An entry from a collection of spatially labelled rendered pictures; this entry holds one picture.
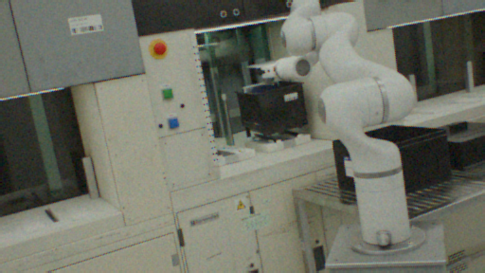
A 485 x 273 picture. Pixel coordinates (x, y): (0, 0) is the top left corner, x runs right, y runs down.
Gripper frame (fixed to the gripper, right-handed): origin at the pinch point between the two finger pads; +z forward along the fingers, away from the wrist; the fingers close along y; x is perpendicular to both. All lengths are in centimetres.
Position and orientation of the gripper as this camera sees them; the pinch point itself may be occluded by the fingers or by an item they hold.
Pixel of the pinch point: (265, 70)
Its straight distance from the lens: 241.6
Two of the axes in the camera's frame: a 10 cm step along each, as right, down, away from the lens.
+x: -1.7, -9.7, -1.7
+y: 9.1, -2.2, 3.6
